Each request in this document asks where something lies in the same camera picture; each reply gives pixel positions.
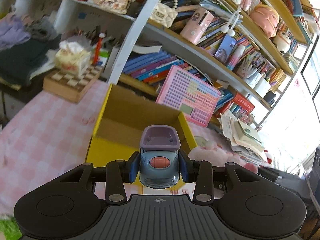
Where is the pen holder with pens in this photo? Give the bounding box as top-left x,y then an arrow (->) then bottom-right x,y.
236,55 -> 267,82

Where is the floral tissue pack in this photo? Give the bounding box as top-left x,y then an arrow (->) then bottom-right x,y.
55,40 -> 92,78

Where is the row of blue purple books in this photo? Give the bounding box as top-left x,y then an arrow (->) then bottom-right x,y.
122,50 -> 198,87

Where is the pile of folded clothes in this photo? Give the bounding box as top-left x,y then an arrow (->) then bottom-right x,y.
0,12 -> 62,85

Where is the pink toy learning tablet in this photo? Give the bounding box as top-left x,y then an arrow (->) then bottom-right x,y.
155,65 -> 221,128

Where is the shelf of colourful paperback books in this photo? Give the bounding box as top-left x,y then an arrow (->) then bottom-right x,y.
172,5 -> 288,83

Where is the white shelf post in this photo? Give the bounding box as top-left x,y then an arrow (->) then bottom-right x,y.
107,0 -> 173,84

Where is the blue purple pencil sharpener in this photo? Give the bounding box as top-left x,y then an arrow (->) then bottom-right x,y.
139,125 -> 181,189

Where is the yellow cardboard box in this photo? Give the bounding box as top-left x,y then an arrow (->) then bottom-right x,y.
85,84 -> 198,195

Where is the wooden chessboard box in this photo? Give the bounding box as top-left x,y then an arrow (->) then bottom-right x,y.
42,65 -> 103,103

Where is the red bottle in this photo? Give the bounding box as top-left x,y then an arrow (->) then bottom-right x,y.
93,33 -> 105,65

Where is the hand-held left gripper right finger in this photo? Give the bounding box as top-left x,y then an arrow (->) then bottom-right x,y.
179,151 -> 266,203

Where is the white quilted handbag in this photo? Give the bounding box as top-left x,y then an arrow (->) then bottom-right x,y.
149,0 -> 179,28

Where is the pink plush pig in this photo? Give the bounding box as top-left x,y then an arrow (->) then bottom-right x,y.
249,4 -> 280,38

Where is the stack of papers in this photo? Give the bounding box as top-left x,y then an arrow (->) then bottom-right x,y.
220,110 -> 267,160

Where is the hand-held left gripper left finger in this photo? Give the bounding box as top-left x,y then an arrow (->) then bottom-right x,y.
54,151 -> 140,204

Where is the pink plush paw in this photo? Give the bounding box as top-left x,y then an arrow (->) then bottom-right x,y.
189,142 -> 258,172

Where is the pink cylindrical pencil case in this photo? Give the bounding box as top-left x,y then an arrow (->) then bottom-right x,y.
180,7 -> 215,44

